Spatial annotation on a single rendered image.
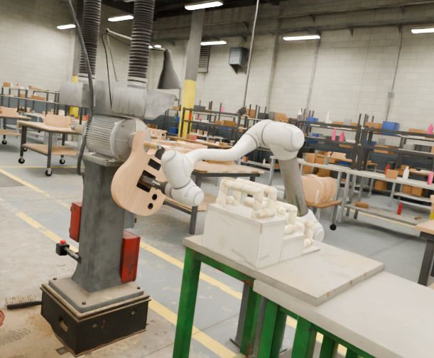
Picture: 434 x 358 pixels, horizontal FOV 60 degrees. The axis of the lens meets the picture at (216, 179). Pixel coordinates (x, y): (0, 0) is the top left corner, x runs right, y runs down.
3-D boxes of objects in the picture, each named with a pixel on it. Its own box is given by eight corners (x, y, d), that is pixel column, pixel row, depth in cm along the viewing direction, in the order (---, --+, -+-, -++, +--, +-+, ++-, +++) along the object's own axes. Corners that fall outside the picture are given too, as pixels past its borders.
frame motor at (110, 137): (77, 153, 233) (81, 111, 229) (116, 154, 253) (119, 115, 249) (114, 164, 206) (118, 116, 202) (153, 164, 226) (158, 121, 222)
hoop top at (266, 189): (232, 185, 150) (233, 177, 150) (237, 185, 152) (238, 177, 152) (273, 197, 136) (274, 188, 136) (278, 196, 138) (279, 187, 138)
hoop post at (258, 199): (248, 217, 134) (252, 191, 132) (254, 217, 136) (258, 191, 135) (256, 219, 132) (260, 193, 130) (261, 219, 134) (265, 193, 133)
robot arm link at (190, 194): (189, 192, 194) (180, 172, 187) (210, 199, 184) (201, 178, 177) (175, 206, 189) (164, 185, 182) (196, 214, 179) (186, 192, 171)
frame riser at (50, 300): (29, 321, 244) (31, 285, 241) (113, 297, 289) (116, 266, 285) (66, 362, 210) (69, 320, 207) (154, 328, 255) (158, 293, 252)
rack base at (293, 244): (226, 241, 160) (229, 220, 158) (249, 236, 172) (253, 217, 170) (280, 263, 141) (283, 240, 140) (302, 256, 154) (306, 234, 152)
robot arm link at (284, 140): (300, 229, 239) (330, 240, 222) (284, 243, 231) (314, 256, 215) (276, 116, 204) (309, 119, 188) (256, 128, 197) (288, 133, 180)
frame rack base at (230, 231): (200, 246, 149) (206, 204, 146) (226, 241, 160) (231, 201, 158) (255, 271, 131) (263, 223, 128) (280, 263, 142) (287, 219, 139)
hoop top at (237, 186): (217, 186, 144) (219, 177, 144) (223, 185, 146) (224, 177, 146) (259, 198, 130) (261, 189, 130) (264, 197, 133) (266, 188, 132)
